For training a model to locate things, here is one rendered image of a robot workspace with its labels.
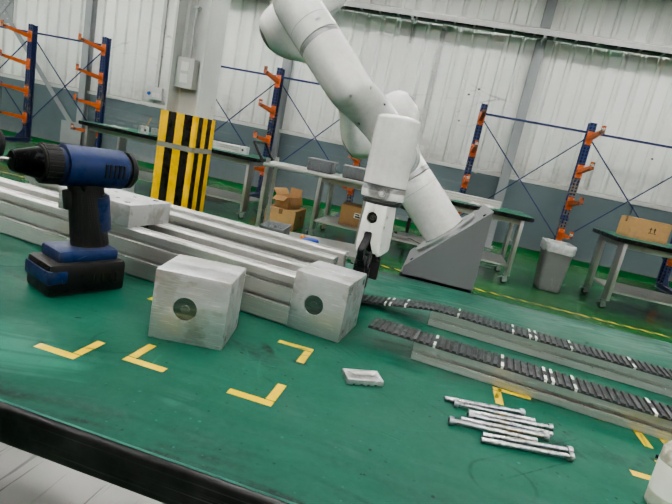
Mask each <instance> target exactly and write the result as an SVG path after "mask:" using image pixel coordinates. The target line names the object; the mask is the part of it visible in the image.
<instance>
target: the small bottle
mask: <svg viewBox="0 0 672 504"><path fill-rule="evenodd" d="M644 499H645V501H646V503H647V504H672V440H671V441H669V442H668V443H666V444H664V445H663V448H662V450H661V453H660V455H659V457H658V460H657V463H656V465H655V468H654V471H653V473H652V476H651V478H650V481H649V484H648V487H647V490H646V492H645V495H644Z"/></svg>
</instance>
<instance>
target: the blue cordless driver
mask: <svg viewBox="0 0 672 504"><path fill-rule="evenodd" d="M0 162H7V165H8V168H9V169H10V170H11V171H13V172H17V173H20V174H23V175H27V176H30V177H33V178H35V180H36V181H37V182H38V183H42V184H58V185H60V186H67V189H63V190H62V200H63V208H64V209H66V210H68V216H69V235H70V241H49V242H43V244H42V252H33V253H30V254H29V256H28V258H26V260H25V271H26V272H27V282H28V283H29V284H30V285H32V286H33V287H34V288H36V289H37V290H39V291H40V292H41V293H43V294H44V295H46V296H48V297H53V296H62V295H70V294H78V293H86V292H95V291H103V290H111V289H119V288H122V286H123V279H124V270H125V261H124V260H122V259H120V258H118V257H117V255H118V251H117V249H116V248H114V247H112V246H110V245H108V244H109V239H108V232H109V230H111V229H112V228H111V209H110V195H108V194H107V193H105V191H104V188H111V189H122V188H131V187H132V186H133V185H134V184H135V183H136V181H137V179H138V176H139V166H138V162H137V160H136V159H135V157H134V156H133V155H132V154H131V153H128V152H123V151H119V150H111V149H103V148H95V147H87V146H79V145H71V144H63V143H60V144H58V145H57V144H54V143H46V142H38V143H37V144H36V145H35V146H34V147H26V148H18V149H11V150H10V151H9V152H8V155H7V157H2V156H0Z"/></svg>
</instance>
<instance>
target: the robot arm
mask: <svg viewBox="0 0 672 504"><path fill-rule="evenodd" d="M346 1H347V0H272V4H271V5H270V6H269V7H267V8H266V10H265V11H264V12H263V14H262V16H261V18H260V22H259V32H260V34H261V37H262V39H263V41H264V43H265V44H266V46H267V47H268V48H269V49H270V50H271V51H272V52H273V53H275V54H276V55H278V56H280V57H282V58H285V59H289V60H294V61H299V62H302V63H306V64H307V66H308V67H309V69H310V70H311V72H312V73H313V75H314V77H315V78H316V80H317V81H318V83H319V84H320V86H321V87H322V89H323V90H324V92H325V93H326V95H327V96H328V98H329V99H330V101H331V102H332V103H333V104H334V106H335V107H336V108H337V109H338V110H339V119H340V134H341V139H342V142H343V145H344V147H345V149H346V151H347V152H348V154H349V155H350V156H351V157H353V158H355V159H358V160H363V159H367V158H368V162H367V167H366V172H365V177H364V182H363V186H362V188H361V189H362V191H361V194H362V195H365V196H366V197H362V200H363V201H366V204H365V208H364V211H363V215H362V219H361V223H360V227H359V232H358V236H357V241H356V250H357V255H356V259H355V262H354V267H353V270H355V271H359V272H363V273H366V274H367V277H366V282H365V286H364V288H366V286H367V281H368V278H370V279H373V280H376V279H377V276H378V272H379V267H380V263H381V262H380V260H381V257H382V255H383V254H385V253H386V252H387V251H388V250H389V246H390V241H391V236H392V230H393V225H394V219H395V211H396V208H400V204H398V203H401V204H402V205H403V207H404V208H405V210H406V212H407V213H408V215H409V216H410V218H411V219H412V221H413V223H414V224H415V226H416V227H417V229H418V230H419V232H420V234H421V235H422V237H423V238H424V240H425V241H423V242H422V243H421V244H420V245H418V246H417V247H416V250H417V251H418V252H421V251H424V250H426V249H428V248H430V247H432V246H434V245H436V244H438V243H440V242H441V241H443V240H445V239H446V238H448V237H450V236H451V235H453V234H454V233H456V232H458V231H459V230H460V229H462V228H463V227H465V226H466V225H468V224H469V223H470V222H471V221H472V220H474V218H475V215H474V213H472V214H469V215H466V216H464V217H462V218H461V217H460V215H459V214H458V212H457V210H456V209H455V207H454V206H453V204H452V203H451V201H450V199H449V198H448V196H447V195H446V193H445V192H444V190H443V188H442V187H441V185H440V184H439V182H438V181H437V179H436V177H435V176H434V174H433V173H432V171H431V170H430V168H429V166H428V165H427V163H426V162H425V160H424V158H423V156H422V154H421V152H420V149H419V146H418V136H419V131H420V127H421V123H420V122H419V108H418V105H417V103H416V101H415V99H414V98H413V97H412V96H411V95H410V94H408V93H407V92H405V91H400V90H398V91H393V92H391V93H389V94H387V95H384V94H383V92H382V91H381V90H380V89H379V88H378V86H377V85H376V84H375V83H374V82H373V80H372V79H371V78H370V76H369V75H368V73H367V72H366V70H365V69H364V67H363V65H362V64H361V62H360V60H359V59H358V57H357V55H356V54H355V52H354V51H353V49H352V47H351V46H350V44H349V43H348V41H347V39H346V38H345V36H344V35H343V33H342V32H341V30H340V28H339V27H338V25H337V24H336V22H335V21H334V19H333V18H332V16H333V15H334V14H335V13H337V12H338V11H339V10H340V9H341V8H342V7H343V5H344V4H345V2H346ZM366 250H368V251H366ZM366 256H368V258H367V257H366Z"/></svg>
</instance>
